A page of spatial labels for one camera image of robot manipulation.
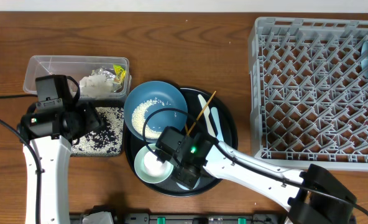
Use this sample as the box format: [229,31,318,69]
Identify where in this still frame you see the white napkin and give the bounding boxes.
[79,75,114,98]

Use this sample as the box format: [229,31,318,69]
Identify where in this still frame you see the white cup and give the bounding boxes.
[144,152,167,177]

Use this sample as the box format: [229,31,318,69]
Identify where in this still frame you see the yellow foil wrapper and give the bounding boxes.
[91,65,126,92]

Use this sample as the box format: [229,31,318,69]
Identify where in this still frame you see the blue plate with rice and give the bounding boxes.
[124,81,188,142]

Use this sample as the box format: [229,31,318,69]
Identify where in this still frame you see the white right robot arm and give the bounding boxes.
[158,133,357,223]

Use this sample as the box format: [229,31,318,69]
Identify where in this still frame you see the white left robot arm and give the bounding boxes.
[18,102,104,223]

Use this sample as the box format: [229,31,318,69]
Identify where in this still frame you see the grey dishwasher rack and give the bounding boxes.
[248,17,368,172]

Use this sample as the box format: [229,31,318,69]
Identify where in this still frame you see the black rectangular tray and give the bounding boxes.
[72,100,124,157]

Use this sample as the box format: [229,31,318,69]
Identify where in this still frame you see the green bowl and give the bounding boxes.
[134,146,174,184]

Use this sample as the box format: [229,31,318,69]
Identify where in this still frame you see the round black tray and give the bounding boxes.
[124,87,238,197]

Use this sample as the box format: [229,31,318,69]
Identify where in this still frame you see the clear plastic bin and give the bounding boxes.
[23,55,131,102]

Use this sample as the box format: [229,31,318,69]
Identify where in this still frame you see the white plastic spoon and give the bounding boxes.
[211,107,224,141]

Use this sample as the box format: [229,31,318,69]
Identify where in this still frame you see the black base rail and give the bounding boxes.
[70,205,285,224]

